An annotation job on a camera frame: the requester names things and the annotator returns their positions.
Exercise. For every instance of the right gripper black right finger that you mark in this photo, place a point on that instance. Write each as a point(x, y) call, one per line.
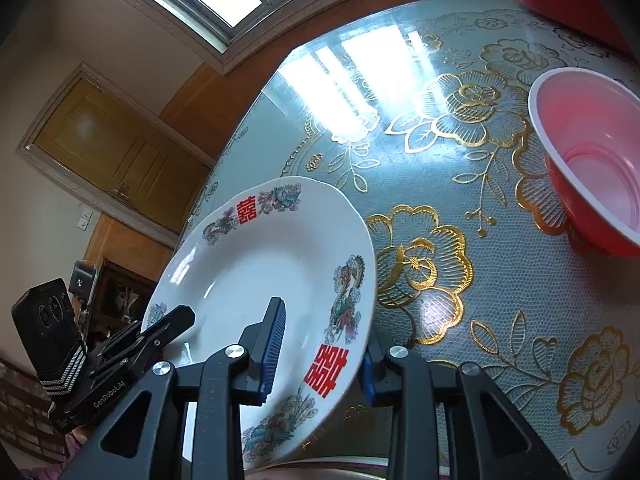
point(487, 436)

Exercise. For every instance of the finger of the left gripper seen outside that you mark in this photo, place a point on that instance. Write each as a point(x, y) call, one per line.
point(160, 329)

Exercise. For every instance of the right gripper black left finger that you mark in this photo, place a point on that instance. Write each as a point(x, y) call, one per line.
point(184, 422)

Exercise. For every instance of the white plate red characters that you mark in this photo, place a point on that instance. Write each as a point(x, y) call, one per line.
point(292, 253)

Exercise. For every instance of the dark wooden cabinet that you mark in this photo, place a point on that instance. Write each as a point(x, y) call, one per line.
point(119, 298)

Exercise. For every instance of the wooden door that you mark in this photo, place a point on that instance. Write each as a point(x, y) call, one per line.
point(94, 141)

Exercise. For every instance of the red plastic bowl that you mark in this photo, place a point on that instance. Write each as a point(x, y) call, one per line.
point(588, 125)

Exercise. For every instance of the gold floral lace table mat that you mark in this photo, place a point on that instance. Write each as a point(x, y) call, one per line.
point(419, 114)

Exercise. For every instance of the white wall light switch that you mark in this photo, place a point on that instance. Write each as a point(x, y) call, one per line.
point(85, 219)

